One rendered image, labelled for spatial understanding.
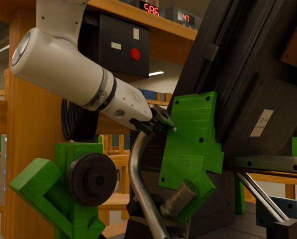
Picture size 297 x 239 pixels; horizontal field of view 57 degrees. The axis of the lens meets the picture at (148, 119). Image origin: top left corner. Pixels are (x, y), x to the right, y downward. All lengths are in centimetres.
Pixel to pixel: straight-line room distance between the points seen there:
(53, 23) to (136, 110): 22
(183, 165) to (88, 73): 26
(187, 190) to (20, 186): 28
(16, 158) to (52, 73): 33
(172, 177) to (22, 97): 41
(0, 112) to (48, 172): 45
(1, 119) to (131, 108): 41
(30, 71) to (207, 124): 34
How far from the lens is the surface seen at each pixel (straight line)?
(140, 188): 61
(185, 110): 62
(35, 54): 45
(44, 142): 76
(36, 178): 39
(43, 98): 76
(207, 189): 53
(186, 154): 58
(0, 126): 82
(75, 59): 48
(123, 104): 51
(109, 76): 51
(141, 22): 83
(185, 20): 102
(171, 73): 1217
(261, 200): 65
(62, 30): 55
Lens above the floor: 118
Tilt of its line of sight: 3 degrees up
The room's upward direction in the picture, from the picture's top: straight up
